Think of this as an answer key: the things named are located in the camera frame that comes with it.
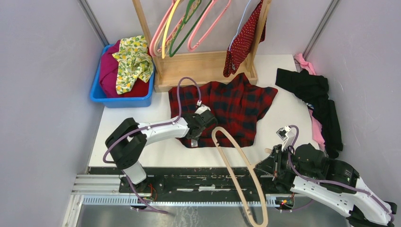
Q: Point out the wooden hanger rack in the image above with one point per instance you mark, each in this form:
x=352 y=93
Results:
x=204 y=67

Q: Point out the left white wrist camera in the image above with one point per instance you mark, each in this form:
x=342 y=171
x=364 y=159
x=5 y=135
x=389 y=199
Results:
x=201 y=107

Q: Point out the red polka dot skirt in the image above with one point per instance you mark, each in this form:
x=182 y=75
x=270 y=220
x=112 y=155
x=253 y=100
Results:
x=241 y=45

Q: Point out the pink garment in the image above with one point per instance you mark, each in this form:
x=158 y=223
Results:
x=316 y=125

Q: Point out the yellow hanger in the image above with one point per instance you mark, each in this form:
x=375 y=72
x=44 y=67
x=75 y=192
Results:
x=167 y=38

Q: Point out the blue plastic bin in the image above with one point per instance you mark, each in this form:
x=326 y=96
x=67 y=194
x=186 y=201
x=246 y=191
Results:
x=98 y=96

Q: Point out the white cable duct strip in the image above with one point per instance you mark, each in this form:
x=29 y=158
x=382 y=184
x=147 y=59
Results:
x=132 y=200

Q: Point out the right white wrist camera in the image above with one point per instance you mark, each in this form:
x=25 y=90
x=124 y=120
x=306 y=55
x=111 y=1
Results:
x=288 y=135

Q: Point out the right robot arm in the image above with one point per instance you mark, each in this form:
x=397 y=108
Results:
x=334 y=183

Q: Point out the pink hanger left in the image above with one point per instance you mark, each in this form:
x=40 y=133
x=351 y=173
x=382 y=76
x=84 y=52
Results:
x=155 y=46

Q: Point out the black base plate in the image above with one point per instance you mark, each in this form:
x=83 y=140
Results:
x=196 y=184

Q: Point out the red black plaid garment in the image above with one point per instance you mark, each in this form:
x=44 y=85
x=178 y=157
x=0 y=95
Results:
x=237 y=106

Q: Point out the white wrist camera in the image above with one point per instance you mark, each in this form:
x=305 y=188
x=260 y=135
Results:
x=288 y=135
x=201 y=107

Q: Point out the wooden hanger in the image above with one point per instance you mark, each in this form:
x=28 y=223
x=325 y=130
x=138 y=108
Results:
x=253 y=175

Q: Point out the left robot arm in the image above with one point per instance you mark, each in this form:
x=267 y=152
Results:
x=127 y=142

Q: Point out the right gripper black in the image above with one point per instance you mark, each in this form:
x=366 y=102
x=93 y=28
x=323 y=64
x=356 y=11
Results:
x=272 y=164

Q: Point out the lemon print garment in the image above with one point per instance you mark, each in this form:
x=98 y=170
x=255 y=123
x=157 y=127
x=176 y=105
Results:
x=134 y=63

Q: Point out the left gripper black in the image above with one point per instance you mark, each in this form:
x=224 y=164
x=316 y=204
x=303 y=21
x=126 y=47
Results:
x=196 y=138

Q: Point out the magenta garment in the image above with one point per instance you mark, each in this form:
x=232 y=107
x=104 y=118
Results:
x=108 y=71

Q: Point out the light blue wire hanger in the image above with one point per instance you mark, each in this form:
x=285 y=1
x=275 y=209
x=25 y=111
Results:
x=239 y=25

